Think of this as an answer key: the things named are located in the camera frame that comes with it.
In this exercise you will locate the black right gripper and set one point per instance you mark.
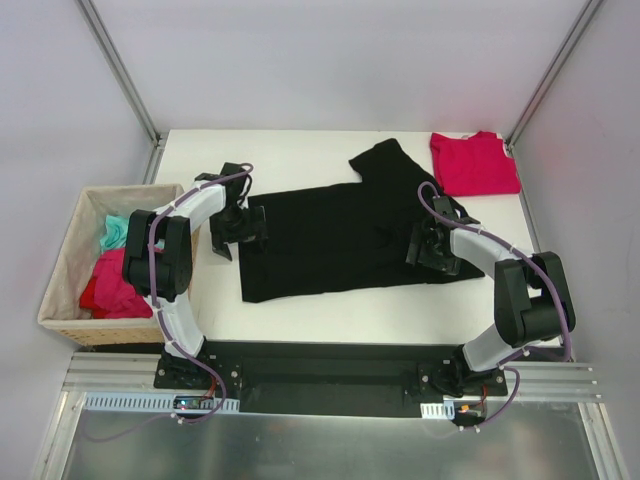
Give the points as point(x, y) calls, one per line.
point(427, 247)

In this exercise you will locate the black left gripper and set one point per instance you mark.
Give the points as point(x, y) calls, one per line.
point(245, 228)

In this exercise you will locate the black flower print t-shirt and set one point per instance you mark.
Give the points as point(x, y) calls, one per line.
point(345, 236)

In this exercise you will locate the wicker laundry basket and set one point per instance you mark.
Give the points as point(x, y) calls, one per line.
point(60, 309)

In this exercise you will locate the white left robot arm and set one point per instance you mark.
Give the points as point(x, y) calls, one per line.
point(158, 258)

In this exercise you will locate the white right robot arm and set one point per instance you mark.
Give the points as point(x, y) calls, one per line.
point(532, 302)

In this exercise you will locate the folded red t-shirt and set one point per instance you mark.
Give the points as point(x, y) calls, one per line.
point(477, 165)

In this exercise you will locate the teal t-shirt in basket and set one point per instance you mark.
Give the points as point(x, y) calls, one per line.
point(116, 231)

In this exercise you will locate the red t-shirt in basket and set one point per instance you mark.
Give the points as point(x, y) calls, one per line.
point(107, 295)

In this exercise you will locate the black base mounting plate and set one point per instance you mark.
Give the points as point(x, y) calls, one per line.
point(389, 381)

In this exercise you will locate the left aluminium frame post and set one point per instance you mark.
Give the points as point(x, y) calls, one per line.
point(110, 52)

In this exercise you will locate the aluminium frame post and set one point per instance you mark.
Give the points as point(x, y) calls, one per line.
point(568, 45)
point(110, 52)

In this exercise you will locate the right white cable duct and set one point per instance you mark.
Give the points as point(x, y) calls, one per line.
point(448, 410)

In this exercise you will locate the white cable duct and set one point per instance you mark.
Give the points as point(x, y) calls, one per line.
point(448, 410)
point(158, 403)

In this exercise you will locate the aluminium front rail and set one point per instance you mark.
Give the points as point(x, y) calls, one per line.
point(124, 372)

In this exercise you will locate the left white cable duct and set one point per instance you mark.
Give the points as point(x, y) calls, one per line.
point(158, 403)

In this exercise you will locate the right aluminium frame post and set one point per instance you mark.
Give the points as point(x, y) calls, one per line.
point(568, 45)

